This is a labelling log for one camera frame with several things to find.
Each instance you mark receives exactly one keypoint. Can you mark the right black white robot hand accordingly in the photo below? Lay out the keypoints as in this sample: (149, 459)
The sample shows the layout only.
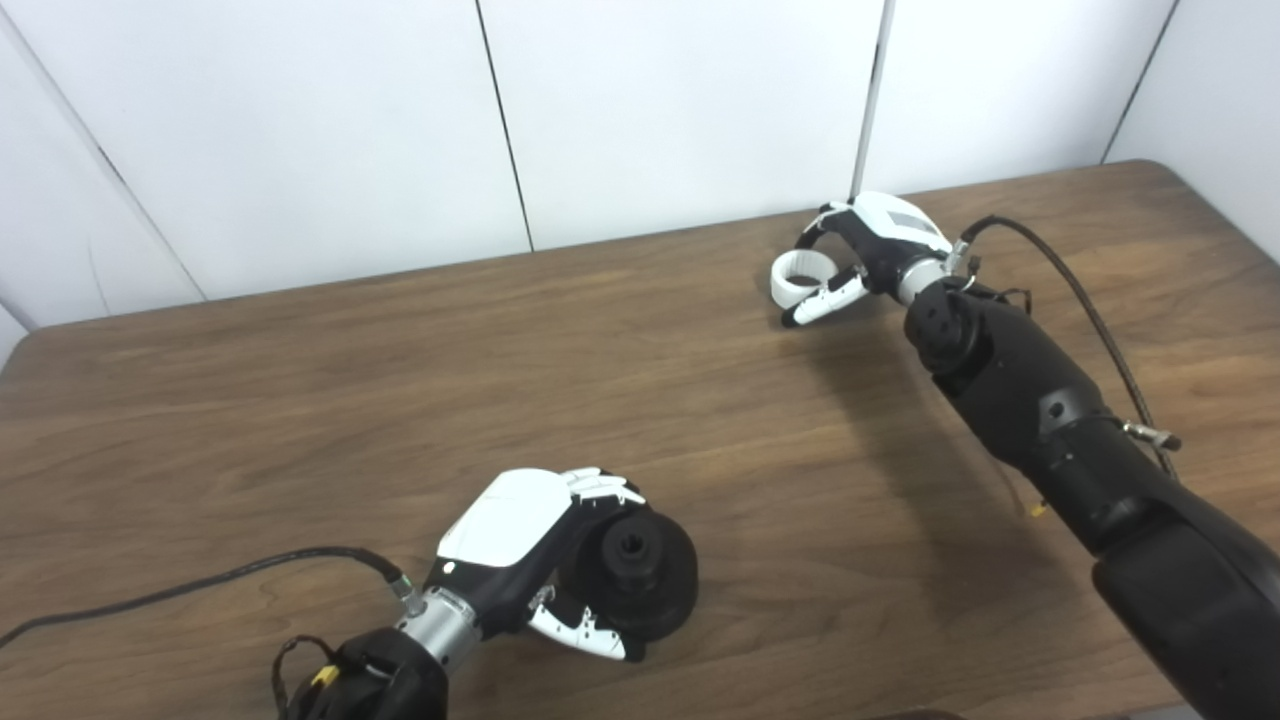
(895, 235)

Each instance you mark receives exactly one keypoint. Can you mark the round black plastic part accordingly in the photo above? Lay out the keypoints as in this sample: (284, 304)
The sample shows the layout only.
(660, 590)

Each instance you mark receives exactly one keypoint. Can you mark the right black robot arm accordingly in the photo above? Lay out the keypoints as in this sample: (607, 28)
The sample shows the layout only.
(1060, 430)

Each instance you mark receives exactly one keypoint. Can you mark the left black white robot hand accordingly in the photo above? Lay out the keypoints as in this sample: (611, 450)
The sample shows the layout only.
(510, 520)

